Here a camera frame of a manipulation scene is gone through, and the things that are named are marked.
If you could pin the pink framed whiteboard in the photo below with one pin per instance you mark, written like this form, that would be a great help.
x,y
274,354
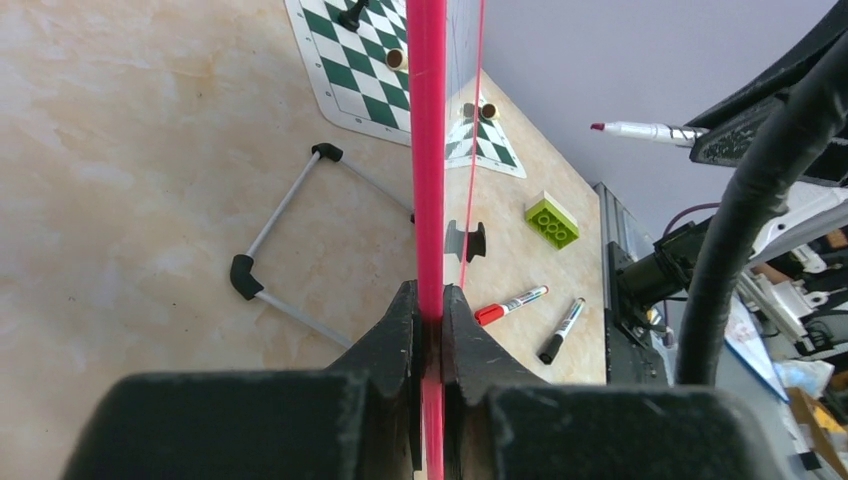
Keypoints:
x,y
444,43

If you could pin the green white toy brick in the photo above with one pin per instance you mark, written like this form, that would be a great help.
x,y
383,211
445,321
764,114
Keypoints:
x,y
551,220

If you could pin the black chess piece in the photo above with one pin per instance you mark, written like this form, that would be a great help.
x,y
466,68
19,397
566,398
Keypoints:
x,y
350,18

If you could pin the white wire whiteboard stand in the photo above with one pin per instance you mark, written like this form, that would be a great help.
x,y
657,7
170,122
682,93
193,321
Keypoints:
x,y
297,256

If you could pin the black cap whiteboard marker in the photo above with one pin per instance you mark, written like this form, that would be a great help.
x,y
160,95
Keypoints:
x,y
551,347

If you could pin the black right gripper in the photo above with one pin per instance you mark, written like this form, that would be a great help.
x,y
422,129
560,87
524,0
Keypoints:
x,y
794,111

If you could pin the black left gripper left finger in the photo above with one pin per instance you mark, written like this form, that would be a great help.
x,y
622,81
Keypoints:
x,y
357,418

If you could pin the white chess piece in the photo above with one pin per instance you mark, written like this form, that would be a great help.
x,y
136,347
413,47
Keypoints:
x,y
396,59

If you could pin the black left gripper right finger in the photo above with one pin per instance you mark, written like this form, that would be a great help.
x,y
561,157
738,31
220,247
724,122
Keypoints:
x,y
504,422

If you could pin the green white chessboard mat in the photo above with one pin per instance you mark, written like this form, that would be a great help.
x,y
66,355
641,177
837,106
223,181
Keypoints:
x,y
355,89

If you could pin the red cap whiteboard marker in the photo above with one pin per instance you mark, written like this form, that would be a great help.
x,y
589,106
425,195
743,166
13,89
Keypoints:
x,y
493,312

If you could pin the purple cap whiteboard marker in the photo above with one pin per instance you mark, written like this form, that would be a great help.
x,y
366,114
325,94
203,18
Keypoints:
x,y
646,131

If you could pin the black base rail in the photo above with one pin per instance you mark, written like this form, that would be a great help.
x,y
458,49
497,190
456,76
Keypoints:
x,y
634,354

